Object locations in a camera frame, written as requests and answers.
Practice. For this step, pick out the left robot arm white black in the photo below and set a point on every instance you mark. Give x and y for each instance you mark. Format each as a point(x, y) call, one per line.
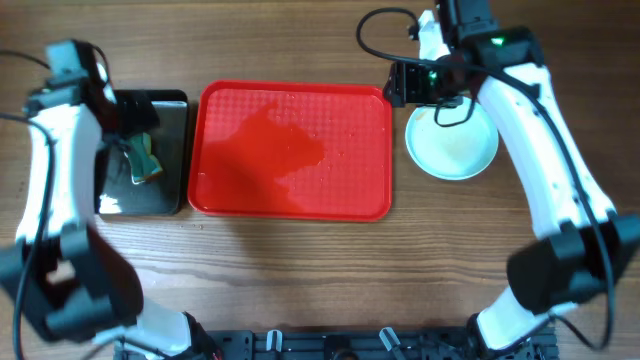
point(62, 276)

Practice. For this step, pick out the white plate top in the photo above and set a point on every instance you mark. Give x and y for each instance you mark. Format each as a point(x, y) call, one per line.
point(451, 143)

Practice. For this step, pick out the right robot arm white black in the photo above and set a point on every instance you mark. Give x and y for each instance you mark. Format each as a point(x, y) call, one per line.
point(476, 86)

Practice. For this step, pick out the red plastic tray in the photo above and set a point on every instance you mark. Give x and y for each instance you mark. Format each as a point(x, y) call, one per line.
point(292, 150)

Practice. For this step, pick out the black mounting rail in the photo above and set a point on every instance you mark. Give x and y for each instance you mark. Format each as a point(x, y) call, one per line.
point(447, 343)

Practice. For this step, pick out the green yellow sponge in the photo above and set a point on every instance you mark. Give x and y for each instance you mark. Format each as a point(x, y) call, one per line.
point(143, 163)

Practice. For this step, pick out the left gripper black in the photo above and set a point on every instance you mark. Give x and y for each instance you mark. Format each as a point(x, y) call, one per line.
point(138, 120)

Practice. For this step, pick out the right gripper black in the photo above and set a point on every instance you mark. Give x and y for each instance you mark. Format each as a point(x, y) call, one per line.
point(403, 83)

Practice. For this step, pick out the black water tray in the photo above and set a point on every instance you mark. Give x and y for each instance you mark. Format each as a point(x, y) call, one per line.
point(161, 195)

